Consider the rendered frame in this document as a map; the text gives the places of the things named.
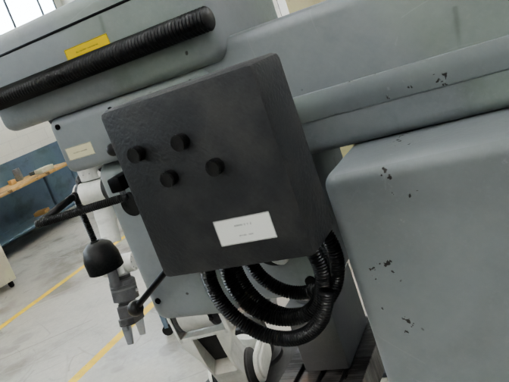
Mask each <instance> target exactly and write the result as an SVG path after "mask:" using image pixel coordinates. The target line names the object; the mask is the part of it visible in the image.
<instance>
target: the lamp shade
mask: <svg viewBox="0 0 509 382"><path fill-rule="evenodd" d="M83 264H84V266H85V268H86V271H87V273H88V275H89V277H92V278H94V277H100V276H103V275H106V274H108V273H111V272H112V271H114V270H116V269H118V268H119V267H120V266H121V265H122V264H123V259H122V257H121V254H120V252H119V249H118V248H117V247H116V246H115V245H114V244H113V243H112V242H111V241H110V240H106V239H97V240H96V241H95V242H90V243H89V244H88V245H87V246H86V248H85V249H84V250H83Z"/></svg>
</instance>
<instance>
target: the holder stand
mask: <svg viewBox="0 0 509 382"><path fill-rule="evenodd" d="M309 300H310V299H306V300H297V299H296V300H295V299H290V300H289V302H288V303H287V305H286V307H285V308H301V307H303V305H306V304H307V303H308V302H309ZM331 315H332V317H331V318H330V320H329V323H328V325H327V326H326V327H325V329H324V330H323V332H322V333H321V334H320V335H319V336H318V337H316V338H315V339H314V340H312V341H310V342H309V343H305V344H302V345H300V346H298V350H299V352H300V354H301V358H302V361H303V362H304V366H305V369H306V371H324V370H335V369H346V368H350V367H351V363H352V361H353V358H354V355H355V353H356V351H357V348H358V344H359V342H360V340H361V337H362V334H363V332H364V328H365V326H366V323H367V319H366V316H365V314H364V310H363V307H362V304H361V301H360V298H359V295H358V292H357V288H356V286H355V283H354V279H353V277H352V274H351V270H350V267H349V265H348V263H346V265H345V279H344V283H343V286H342V290H341V292H340V294H339V297H338V299H337V300H336V301H335V302H334V304H333V311H332V314H331ZM308 322H309V321H308ZM308 322H305V323H304V324H300V325H296V326H294V325H293V326H290V327H291V329H292V330H297V329H299V328H301V327H303V326H305V325H306V324H307V323H308Z"/></svg>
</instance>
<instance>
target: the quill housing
mask: <svg viewBox="0 0 509 382"><path fill-rule="evenodd" d="M120 172H122V168H121V166H120V163H119V161H113V162H111V163H107V164H104V165H103V167H102V168H101V175H100V176H101V181H102V182H103V185H104V187H105V190H106V192H107V194H108V197H109V198H111V197H113V196H116V195H120V193H112V192H111V189H110V187H109V185H108V180H109V179H110V178H112V177H114V176H115V175H117V174H119V173H120ZM125 190H126V193H127V194H128V195H129V200H128V201H126V202H121V203H118V204H116V205H112V206H113V209H114V211H115V214H116V216H117V219H118V221H119V223H120V226H121V228H122V230H123V233H124V236H125V237H126V241H127V242H128V245H129V247H130V250H131V252H132V254H133V257H134V259H135V261H136V264H137V266H138V269H139V271H140V274H141V275H142V279H143V280H144V283H145V286H146V288H147V289H148V288H149V286H150V285H151V284H152V282H153V281H154V280H155V278H156V277H157V276H158V275H159V274H160V273H161V272H162V270H163V269H162V267H161V263H160V262H159V259H158V256H157V254H156V252H155V249H154V246H153V245H152V242H151V239H150V237H149V235H148V232H147V230H146V228H145V225H144V222H143V220H142V217H141V214H140V213H139V210H138V208H137V205H136V202H135V200H134V198H133V194H132V193H131V191H130V188H128V189H125ZM215 272H216V275H217V279H218V282H219V284H220V286H221V288H222V290H223V292H224V294H225V295H226V297H227V298H228V299H229V301H231V303H232V304H233V305H234V306H235V307H236V308H239V305H237V303H235V301H233V299H232V298H231V296H230V294H229V293H228V291H227V290H226V287H225V285H224V284H223V280H222V279H221V276H220V275H221V273H220V270H215ZM200 273H201V272H198V273H193V274H184V275H178V276H173V277H168V276H166V277H165V278H164V279H163V281H162V282H161V283H160V285H159V286H158V287H157V288H156V290H155V291H154V292H153V293H152V294H151V295H150V297H151V300H152V302H153V305H154V307H155V309H156V311H157V313H158V314H159V315H160V316H161V317H163V318H181V317H188V316H196V315H209V314H216V313H220V312H219V311H218V309H217V308H216V306H214V304H213V302H212V301H211V299H210V297H209V296H208V294H207V291H205V290H206V289H205V286H204V285H203V283H202V280H201V275H200Z"/></svg>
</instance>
